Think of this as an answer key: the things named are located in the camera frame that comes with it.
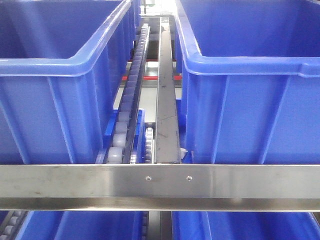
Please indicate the white roller track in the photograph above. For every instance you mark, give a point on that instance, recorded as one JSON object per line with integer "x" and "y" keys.
{"x": 125, "y": 126}

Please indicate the steel divider rail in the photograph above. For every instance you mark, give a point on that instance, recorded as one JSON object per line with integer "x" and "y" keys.
{"x": 167, "y": 140}

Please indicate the blue bin lower left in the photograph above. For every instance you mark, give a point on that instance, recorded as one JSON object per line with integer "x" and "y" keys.
{"x": 82, "y": 225}

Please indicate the steel front crossbar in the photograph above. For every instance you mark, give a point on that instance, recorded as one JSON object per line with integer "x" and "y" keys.
{"x": 161, "y": 187}

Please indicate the blue bin lower right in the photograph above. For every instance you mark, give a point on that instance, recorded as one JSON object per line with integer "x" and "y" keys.
{"x": 207, "y": 225}

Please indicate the blue bin upper left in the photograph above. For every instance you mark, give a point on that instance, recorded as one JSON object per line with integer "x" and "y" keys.
{"x": 61, "y": 64}

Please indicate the blue bin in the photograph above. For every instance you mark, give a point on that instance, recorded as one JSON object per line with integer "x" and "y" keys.
{"x": 82, "y": 225}
{"x": 61, "y": 64}
{"x": 250, "y": 80}
{"x": 207, "y": 225}

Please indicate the blue bin upper right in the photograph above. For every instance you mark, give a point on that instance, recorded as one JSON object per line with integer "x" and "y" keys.
{"x": 250, "y": 80}

